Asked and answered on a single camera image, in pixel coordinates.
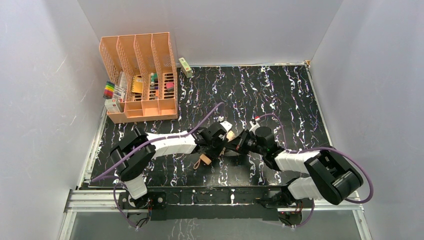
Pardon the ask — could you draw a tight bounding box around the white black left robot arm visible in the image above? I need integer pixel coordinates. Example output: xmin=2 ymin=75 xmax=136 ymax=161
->
xmin=109 ymin=121 xmax=233 ymax=200

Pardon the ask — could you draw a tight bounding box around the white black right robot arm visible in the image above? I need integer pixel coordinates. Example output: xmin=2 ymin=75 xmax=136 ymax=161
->
xmin=225 ymin=126 xmax=364 ymax=205

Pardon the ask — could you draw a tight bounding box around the pink eraser in organizer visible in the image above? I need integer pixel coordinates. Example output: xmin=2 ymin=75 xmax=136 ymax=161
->
xmin=165 ymin=82 xmax=175 ymax=93

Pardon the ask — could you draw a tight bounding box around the green white small box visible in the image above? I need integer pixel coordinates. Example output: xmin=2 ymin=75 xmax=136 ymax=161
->
xmin=178 ymin=57 xmax=193 ymax=78

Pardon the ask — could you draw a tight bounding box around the yellow notebook in organizer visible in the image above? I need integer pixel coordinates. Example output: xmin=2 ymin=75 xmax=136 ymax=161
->
xmin=131 ymin=75 xmax=144 ymax=94

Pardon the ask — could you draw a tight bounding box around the peach plastic desk organizer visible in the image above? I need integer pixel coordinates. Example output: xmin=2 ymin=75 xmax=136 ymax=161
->
xmin=99 ymin=32 xmax=178 ymax=124

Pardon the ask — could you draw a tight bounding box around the small white cardboard box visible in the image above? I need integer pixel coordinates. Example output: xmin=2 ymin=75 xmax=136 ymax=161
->
xmin=104 ymin=98 xmax=123 ymax=114

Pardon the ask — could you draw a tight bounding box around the colourful marker pen set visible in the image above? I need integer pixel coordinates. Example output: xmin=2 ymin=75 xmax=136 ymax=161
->
xmin=103 ymin=81 xmax=115 ymax=99

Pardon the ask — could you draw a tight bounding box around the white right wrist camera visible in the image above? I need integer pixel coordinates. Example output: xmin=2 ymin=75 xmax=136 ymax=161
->
xmin=249 ymin=116 xmax=261 ymax=134

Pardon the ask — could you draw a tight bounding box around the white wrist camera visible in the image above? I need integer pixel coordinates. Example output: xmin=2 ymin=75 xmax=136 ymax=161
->
xmin=249 ymin=116 xmax=261 ymax=134
xmin=218 ymin=116 xmax=233 ymax=133

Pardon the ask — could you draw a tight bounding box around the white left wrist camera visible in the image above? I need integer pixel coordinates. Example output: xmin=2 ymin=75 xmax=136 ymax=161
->
xmin=218 ymin=116 xmax=233 ymax=133

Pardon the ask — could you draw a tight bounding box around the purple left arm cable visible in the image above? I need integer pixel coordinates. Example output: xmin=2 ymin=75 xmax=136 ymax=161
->
xmin=91 ymin=101 xmax=226 ymax=230

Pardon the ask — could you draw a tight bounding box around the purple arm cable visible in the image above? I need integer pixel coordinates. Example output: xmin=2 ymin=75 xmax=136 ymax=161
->
xmin=91 ymin=101 xmax=226 ymax=230
xmin=253 ymin=113 xmax=375 ymax=229

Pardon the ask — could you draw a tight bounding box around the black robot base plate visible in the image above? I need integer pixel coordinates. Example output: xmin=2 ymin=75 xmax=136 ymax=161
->
xmin=117 ymin=186 xmax=312 ymax=224

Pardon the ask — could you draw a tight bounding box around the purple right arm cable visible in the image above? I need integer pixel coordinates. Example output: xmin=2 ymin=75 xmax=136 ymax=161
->
xmin=253 ymin=113 xmax=375 ymax=229

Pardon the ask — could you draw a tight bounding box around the aluminium table edge rail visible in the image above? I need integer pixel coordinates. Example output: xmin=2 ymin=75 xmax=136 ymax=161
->
xmin=57 ymin=59 xmax=374 ymax=240

